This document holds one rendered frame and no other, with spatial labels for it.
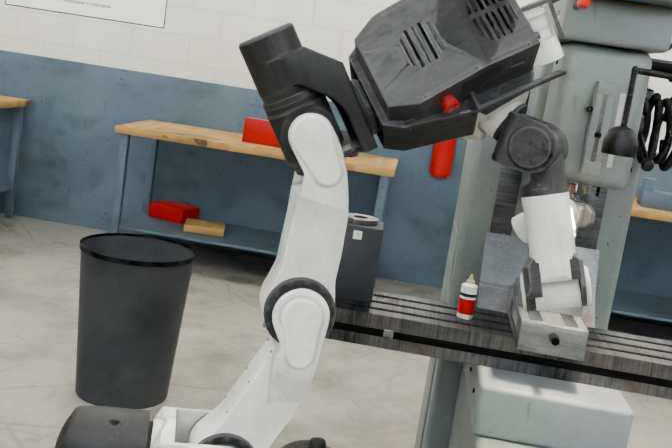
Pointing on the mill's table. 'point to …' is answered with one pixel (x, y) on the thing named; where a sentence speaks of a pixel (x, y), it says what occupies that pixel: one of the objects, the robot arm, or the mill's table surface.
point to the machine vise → (539, 325)
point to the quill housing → (621, 66)
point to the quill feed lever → (644, 150)
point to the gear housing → (614, 23)
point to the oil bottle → (467, 299)
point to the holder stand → (359, 258)
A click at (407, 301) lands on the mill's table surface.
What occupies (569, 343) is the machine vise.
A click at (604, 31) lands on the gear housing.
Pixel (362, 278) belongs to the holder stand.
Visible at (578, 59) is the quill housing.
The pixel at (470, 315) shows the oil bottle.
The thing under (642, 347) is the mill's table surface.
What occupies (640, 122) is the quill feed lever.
